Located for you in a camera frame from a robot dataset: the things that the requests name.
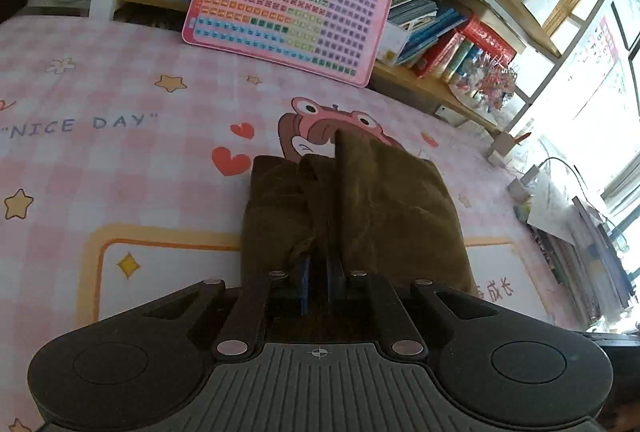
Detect brown corduroy garment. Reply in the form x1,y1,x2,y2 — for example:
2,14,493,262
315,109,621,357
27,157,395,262
241,130,476,321

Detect pink checkered tablecloth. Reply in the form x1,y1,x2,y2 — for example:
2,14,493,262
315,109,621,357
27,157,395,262
1,16,578,431

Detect red book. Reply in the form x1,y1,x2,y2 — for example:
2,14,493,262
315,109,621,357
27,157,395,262
411,16,518,81

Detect pink learning tablet toy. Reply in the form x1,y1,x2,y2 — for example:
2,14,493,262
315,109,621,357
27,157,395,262
181,0,392,88

